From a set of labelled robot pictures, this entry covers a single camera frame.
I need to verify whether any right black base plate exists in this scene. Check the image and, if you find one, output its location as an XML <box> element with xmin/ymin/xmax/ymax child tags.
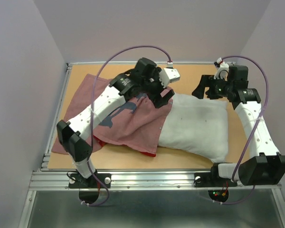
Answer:
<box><xmin>193</xmin><ymin>172</ymin><xmax>237</xmax><ymax>188</ymax></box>

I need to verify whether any white pillow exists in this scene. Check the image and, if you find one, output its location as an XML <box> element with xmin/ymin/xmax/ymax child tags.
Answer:
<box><xmin>158</xmin><ymin>94</ymin><xmax>228</xmax><ymax>163</ymax></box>

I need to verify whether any pink pillowcase with dark print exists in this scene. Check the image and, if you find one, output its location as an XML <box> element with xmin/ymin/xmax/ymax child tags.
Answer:
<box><xmin>63</xmin><ymin>74</ymin><xmax>173</xmax><ymax>157</ymax></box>

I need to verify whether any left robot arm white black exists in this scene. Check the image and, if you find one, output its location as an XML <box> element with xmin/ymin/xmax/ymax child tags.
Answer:
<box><xmin>57</xmin><ymin>57</ymin><xmax>180</xmax><ymax>188</ymax></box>

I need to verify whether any aluminium frame rail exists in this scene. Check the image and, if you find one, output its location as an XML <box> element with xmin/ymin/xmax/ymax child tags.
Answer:
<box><xmin>18</xmin><ymin>62</ymin><xmax>285</xmax><ymax>228</ymax></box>

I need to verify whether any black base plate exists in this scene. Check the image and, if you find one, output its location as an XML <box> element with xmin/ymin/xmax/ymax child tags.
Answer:
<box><xmin>67</xmin><ymin>172</ymin><xmax>111</xmax><ymax>189</ymax></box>
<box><xmin>193</xmin><ymin>172</ymin><xmax>237</xmax><ymax>188</ymax></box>

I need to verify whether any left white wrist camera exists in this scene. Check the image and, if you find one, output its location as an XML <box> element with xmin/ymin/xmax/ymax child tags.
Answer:
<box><xmin>159</xmin><ymin>68</ymin><xmax>181</xmax><ymax>88</ymax></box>

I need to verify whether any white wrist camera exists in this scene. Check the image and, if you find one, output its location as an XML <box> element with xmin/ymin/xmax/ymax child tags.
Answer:
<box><xmin>214</xmin><ymin>57</ymin><xmax>229</xmax><ymax>80</ymax></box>
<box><xmin>159</xmin><ymin>68</ymin><xmax>181</xmax><ymax>88</ymax></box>

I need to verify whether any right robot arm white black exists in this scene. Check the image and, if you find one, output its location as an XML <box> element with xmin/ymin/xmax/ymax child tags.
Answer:
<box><xmin>192</xmin><ymin>65</ymin><xmax>285</xmax><ymax>186</ymax></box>

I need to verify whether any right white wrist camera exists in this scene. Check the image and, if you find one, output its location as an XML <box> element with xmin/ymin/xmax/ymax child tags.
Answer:
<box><xmin>214</xmin><ymin>57</ymin><xmax>229</xmax><ymax>80</ymax></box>

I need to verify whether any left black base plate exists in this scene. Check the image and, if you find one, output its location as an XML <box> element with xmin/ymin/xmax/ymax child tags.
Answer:
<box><xmin>67</xmin><ymin>172</ymin><xmax>111</xmax><ymax>189</ymax></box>

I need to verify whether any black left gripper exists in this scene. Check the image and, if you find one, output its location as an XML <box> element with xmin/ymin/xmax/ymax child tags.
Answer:
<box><xmin>140</xmin><ymin>66</ymin><xmax>173</xmax><ymax>107</ymax></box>

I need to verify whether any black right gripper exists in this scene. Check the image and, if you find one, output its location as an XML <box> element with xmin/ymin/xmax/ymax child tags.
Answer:
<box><xmin>191</xmin><ymin>75</ymin><xmax>234</xmax><ymax>100</ymax></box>

